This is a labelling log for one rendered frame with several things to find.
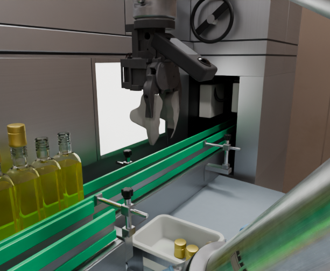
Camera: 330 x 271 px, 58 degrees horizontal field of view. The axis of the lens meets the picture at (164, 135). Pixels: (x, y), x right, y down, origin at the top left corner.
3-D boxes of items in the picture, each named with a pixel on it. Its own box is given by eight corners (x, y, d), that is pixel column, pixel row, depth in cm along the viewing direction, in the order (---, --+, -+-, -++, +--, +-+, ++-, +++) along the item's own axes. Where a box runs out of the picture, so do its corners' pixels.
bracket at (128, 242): (109, 243, 83) (107, 220, 81) (134, 255, 78) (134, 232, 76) (99, 249, 80) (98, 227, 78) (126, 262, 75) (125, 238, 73)
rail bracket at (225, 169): (204, 177, 137) (206, 129, 131) (239, 185, 128) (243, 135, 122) (199, 180, 133) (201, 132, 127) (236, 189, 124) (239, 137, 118)
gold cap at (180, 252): (188, 254, 85) (188, 240, 84) (182, 260, 83) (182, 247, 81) (177, 249, 87) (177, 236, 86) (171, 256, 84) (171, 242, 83)
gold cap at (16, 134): (20, 141, 65) (18, 121, 64) (30, 144, 63) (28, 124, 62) (5, 145, 62) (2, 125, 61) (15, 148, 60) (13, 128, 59)
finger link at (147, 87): (154, 118, 53) (160, 70, 53) (162, 119, 52) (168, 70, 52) (138, 116, 49) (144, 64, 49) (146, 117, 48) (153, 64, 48)
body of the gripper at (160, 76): (145, 88, 60) (144, 25, 57) (182, 91, 55) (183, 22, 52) (120, 92, 54) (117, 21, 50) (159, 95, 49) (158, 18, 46)
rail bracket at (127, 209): (102, 219, 82) (99, 177, 79) (151, 239, 73) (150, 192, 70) (94, 223, 80) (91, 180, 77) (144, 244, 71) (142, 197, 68)
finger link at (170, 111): (158, 128, 62) (152, 86, 59) (182, 132, 59) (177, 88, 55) (149, 135, 60) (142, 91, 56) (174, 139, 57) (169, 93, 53)
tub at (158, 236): (161, 235, 97) (161, 212, 94) (225, 261, 85) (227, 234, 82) (126, 265, 83) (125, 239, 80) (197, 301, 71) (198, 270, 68)
